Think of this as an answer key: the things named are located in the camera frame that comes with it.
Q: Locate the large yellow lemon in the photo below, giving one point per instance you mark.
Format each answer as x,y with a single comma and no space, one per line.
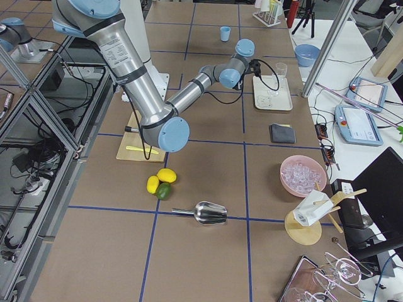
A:
167,175

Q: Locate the steel ice scoop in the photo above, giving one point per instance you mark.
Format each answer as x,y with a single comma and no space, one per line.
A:
206,213

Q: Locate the blue teach pendant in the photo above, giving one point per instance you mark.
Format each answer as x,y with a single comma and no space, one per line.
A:
368,93
356,126

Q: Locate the near blue teach pendant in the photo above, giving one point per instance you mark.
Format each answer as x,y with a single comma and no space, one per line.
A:
356,126

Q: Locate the cream bear serving tray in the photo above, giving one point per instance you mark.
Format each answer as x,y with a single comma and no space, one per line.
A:
267,99

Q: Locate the hanging wine glasses rack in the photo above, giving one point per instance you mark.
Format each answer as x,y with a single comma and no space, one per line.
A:
336,279

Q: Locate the red cylinder bottle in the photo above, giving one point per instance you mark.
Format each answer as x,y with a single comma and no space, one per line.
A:
292,12

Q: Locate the wooden cutting board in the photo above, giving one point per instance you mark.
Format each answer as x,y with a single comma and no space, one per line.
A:
134,139

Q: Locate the white paper carton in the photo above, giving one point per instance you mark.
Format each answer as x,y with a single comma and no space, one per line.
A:
312,208

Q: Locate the light blue plastic cup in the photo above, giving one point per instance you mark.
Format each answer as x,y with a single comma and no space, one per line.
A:
225,33

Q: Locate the white wire cup rack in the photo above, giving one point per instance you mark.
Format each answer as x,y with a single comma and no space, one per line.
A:
268,12

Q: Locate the wooden stand round base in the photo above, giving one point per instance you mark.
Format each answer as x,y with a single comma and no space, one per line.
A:
311,234

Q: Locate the steel muddler black tip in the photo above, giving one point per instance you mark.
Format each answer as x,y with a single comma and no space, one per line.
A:
131,129

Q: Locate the blue bowl with fork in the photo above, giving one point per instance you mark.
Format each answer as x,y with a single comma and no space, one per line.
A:
306,54

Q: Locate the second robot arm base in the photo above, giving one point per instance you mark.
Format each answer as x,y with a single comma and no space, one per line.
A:
16,38

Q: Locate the small yellow lemon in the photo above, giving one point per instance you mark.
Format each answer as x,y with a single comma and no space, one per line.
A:
153,183

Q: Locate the aluminium frame post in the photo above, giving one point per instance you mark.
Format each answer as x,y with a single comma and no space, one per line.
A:
331,38

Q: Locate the clear wine glass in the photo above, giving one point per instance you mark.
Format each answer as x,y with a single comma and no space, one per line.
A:
277,81

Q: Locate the grey folded cloth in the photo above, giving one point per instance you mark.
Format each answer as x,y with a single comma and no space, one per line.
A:
282,134

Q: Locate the pink bowl with ice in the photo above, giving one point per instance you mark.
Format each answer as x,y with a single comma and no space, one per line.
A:
300,174

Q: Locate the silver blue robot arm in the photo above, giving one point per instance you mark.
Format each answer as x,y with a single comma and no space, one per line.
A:
161,126

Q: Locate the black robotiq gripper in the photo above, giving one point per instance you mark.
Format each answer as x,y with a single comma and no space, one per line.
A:
238,85

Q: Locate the yellow plastic knife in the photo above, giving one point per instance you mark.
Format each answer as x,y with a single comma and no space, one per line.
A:
149,150

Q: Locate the black camera tripod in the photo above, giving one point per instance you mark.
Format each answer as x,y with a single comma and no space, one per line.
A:
309,14

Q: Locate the far blue teach pendant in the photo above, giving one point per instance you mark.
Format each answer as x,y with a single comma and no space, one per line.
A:
368,93

